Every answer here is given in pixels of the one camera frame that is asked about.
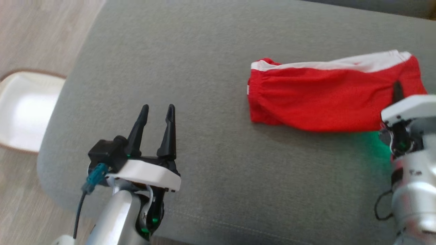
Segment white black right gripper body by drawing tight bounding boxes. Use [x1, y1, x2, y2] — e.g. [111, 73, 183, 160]
[380, 94, 436, 127]

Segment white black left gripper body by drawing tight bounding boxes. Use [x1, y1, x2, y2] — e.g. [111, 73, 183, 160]
[106, 156, 182, 192]

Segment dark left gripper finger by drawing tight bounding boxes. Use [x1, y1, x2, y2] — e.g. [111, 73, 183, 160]
[156, 104, 177, 161]
[126, 104, 150, 158]

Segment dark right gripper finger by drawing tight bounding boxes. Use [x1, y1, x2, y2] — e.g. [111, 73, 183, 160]
[391, 81, 405, 105]

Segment red shorts with white stripe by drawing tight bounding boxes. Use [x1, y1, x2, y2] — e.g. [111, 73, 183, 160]
[247, 50, 428, 132]

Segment large grey fabric ottoman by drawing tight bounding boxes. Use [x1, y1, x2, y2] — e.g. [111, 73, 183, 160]
[37, 0, 436, 245]

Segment left arm cable blue plug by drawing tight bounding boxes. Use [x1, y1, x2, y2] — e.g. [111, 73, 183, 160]
[73, 163, 109, 239]

